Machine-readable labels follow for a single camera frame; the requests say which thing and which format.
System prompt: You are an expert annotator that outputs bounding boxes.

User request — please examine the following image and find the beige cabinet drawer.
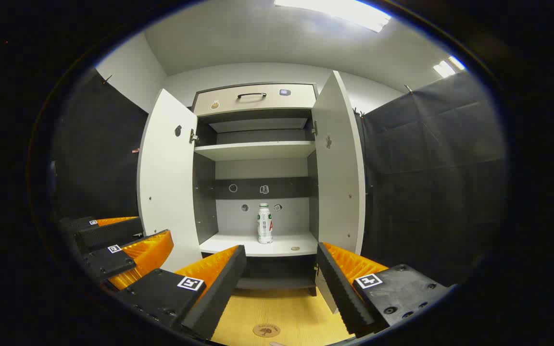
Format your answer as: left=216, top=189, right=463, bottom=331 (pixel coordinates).
left=194, top=84, right=317, bottom=117

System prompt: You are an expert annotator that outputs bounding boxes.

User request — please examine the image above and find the white plastic bottle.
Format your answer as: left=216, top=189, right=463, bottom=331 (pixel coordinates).
left=257, top=203, right=274, bottom=244

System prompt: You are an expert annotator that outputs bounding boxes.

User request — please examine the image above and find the white cabinet shelf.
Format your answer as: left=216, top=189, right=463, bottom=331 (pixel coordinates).
left=199, top=232, right=318, bottom=258
left=194, top=141, right=316, bottom=161

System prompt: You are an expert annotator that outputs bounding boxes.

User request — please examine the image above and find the small ceiling light panel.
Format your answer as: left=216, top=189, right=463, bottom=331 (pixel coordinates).
left=432, top=55, right=466, bottom=78

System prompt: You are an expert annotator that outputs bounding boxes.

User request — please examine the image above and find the white cabinet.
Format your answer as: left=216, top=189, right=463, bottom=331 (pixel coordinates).
left=191, top=83, right=320, bottom=296

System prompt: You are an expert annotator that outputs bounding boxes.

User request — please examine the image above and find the round wooden coaster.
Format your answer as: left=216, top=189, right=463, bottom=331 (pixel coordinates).
left=252, top=323, right=281, bottom=338

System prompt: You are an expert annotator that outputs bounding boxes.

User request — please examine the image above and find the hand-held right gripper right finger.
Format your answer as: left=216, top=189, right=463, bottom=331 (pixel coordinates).
left=315, top=242, right=453, bottom=337

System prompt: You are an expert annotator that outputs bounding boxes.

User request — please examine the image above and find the long ceiling light panel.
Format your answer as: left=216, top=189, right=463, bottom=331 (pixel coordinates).
left=274, top=0, right=392, bottom=33

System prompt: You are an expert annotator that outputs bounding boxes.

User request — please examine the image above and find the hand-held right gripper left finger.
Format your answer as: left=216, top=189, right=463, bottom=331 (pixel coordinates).
left=113, top=244, right=248, bottom=341

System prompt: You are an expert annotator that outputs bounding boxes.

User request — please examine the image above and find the white cabinet door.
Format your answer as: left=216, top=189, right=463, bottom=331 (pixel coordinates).
left=137, top=89, right=204, bottom=272
left=312, top=71, right=366, bottom=315

